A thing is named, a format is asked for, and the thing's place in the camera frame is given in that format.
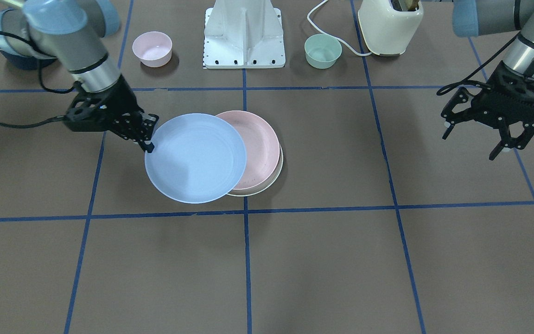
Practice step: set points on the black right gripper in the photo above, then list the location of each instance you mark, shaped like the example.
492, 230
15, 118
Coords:
119, 103

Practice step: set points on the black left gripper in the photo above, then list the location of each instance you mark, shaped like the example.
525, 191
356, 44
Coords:
464, 103

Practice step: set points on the blue plate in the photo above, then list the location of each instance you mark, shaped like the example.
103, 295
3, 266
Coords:
197, 158

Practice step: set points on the pink plate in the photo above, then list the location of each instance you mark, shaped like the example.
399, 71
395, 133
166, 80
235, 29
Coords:
261, 143

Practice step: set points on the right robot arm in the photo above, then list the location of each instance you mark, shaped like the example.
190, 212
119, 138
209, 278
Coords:
71, 32

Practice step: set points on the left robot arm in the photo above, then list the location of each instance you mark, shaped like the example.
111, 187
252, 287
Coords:
474, 18

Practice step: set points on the pink bowl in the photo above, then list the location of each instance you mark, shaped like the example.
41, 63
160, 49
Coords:
153, 49

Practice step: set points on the cream plate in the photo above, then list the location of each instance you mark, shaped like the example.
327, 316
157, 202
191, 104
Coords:
264, 185

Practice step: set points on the cream toaster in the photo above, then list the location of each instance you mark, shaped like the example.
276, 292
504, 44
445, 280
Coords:
388, 26

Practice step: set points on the dark blue lidded pot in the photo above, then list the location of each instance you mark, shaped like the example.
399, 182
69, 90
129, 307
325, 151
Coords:
23, 62

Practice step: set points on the green bowl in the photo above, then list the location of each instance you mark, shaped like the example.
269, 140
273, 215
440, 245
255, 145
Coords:
322, 51

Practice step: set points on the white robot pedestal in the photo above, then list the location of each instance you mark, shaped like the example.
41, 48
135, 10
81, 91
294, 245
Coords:
243, 34

